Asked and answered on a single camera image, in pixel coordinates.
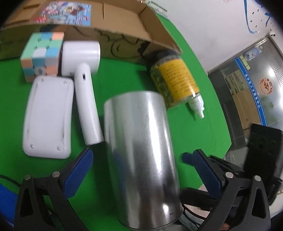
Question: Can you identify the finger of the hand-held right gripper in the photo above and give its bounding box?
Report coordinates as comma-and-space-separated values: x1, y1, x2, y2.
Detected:
179, 189, 220, 208
182, 152, 249, 174

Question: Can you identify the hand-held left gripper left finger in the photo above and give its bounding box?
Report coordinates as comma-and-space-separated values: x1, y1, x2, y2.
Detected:
13, 147, 94, 231

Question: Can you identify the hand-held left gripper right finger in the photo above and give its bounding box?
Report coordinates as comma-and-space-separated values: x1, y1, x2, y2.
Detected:
192, 149, 271, 231

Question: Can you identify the silver metal can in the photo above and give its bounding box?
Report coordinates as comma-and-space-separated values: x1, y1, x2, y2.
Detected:
104, 91, 183, 230

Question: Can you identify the white hair dryer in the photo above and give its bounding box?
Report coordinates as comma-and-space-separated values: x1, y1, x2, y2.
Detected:
61, 41, 105, 146

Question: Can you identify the brown cardboard box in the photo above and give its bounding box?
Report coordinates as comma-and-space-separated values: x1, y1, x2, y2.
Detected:
0, 0, 182, 65

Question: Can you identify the glass door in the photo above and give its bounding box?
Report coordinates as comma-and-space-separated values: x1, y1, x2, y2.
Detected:
208, 32, 283, 154

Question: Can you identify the white curved plastic device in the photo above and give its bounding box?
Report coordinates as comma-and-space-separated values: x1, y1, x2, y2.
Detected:
22, 76, 75, 160

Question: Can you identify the yellow label jar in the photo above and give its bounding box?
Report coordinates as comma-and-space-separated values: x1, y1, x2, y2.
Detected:
147, 49, 201, 109

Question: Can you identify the pastel puzzle cube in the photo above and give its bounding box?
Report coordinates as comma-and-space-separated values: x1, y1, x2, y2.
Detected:
20, 32, 65, 83

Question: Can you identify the white desk organiser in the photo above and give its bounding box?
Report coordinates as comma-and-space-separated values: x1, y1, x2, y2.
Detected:
148, 0, 168, 17

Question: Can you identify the colourful picture book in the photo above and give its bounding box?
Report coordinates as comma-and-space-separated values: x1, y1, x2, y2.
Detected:
34, 1, 92, 27

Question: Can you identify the black cable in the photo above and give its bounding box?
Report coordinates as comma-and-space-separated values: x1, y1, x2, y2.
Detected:
0, 173, 22, 187

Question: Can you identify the blue wall decal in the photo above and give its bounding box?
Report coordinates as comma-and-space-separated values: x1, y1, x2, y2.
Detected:
240, 0, 274, 34

